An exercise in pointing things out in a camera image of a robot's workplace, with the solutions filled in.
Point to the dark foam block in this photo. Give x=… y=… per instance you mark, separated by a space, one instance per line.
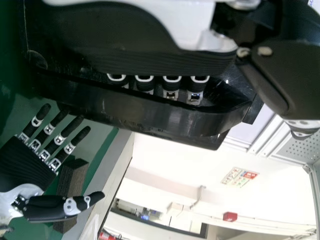
x=73 y=175

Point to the red alarm box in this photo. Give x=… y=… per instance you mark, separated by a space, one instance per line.
x=230 y=216

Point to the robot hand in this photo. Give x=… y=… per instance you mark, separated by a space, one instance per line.
x=155 y=57
x=22 y=165

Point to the wall sign with red print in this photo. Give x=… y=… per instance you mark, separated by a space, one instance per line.
x=240 y=177

